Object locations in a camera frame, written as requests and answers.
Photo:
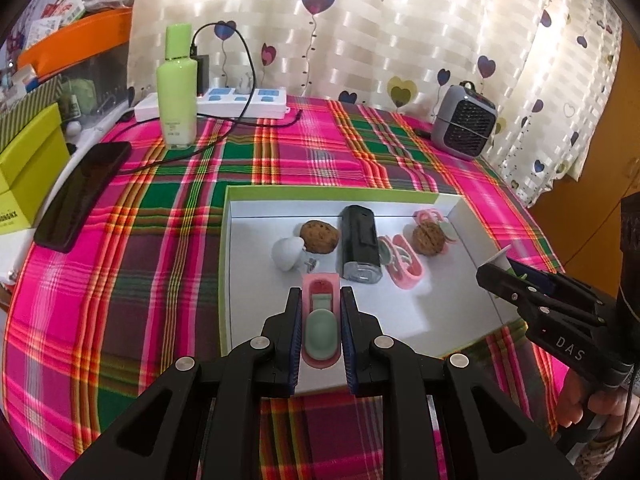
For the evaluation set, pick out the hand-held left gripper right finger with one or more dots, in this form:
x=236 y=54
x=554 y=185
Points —
x=348 y=345

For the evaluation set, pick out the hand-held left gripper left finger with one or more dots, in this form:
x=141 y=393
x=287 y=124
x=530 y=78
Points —
x=295 y=345

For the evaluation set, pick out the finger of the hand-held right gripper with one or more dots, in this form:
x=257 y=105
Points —
x=560 y=285
x=540 y=302

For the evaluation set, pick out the pink case with green oval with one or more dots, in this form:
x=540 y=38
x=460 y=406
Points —
x=322 y=330

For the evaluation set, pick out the white green cardboard box tray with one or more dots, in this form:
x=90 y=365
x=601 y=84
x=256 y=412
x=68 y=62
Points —
x=260 y=320

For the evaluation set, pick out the white pump bottle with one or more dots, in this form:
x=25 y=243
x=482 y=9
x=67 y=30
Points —
x=500 y=259

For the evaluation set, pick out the white egg-shaped night light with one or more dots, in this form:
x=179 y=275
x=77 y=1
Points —
x=285 y=255

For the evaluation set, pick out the pink clear case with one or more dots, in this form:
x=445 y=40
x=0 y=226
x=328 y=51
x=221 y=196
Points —
x=407 y=270

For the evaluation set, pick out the black cylindrical device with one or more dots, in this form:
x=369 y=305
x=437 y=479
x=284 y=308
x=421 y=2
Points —
x=357 y=240

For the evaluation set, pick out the person's right hand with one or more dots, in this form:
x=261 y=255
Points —
x=600 y=402

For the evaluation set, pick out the wooden cabinet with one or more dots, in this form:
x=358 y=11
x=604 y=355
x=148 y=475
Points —
x=575 y=220

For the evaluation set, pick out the large brown walnut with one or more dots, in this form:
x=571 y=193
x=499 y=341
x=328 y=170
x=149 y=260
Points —
x=320 y=237

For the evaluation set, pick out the small brown walnut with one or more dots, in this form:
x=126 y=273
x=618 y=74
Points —
x=427 y=240

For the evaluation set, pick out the pink green plaid tablecloth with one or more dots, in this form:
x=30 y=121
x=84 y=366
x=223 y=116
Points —
x=150 y=270

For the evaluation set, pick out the small grey fan heater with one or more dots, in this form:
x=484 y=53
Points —
x=465 y=125

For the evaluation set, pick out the white blue power strip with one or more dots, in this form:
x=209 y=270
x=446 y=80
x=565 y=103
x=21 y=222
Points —
x=260 y=105

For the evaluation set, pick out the black smartphone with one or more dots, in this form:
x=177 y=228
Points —
x=80 y=195

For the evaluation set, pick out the green lotion bottle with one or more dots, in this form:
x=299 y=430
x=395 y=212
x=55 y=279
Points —
x=177 y=95

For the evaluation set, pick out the black charger plug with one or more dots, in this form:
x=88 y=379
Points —
x=201 y=75

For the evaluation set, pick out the white foam board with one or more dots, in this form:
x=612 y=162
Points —
x=15 y=260

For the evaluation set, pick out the heart print curtain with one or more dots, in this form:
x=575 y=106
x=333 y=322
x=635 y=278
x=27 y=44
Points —
x=400 y=20

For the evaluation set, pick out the yellow-green cardboard box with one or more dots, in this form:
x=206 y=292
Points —
x=30 y=160

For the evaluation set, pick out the striped gift box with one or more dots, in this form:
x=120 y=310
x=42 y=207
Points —
x=30 y=105

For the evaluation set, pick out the orange lid storage bin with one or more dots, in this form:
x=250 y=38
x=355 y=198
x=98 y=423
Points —
x=85 y=30

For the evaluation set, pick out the pile of printed cards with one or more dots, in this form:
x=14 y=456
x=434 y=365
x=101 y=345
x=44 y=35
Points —
x=55 y=15

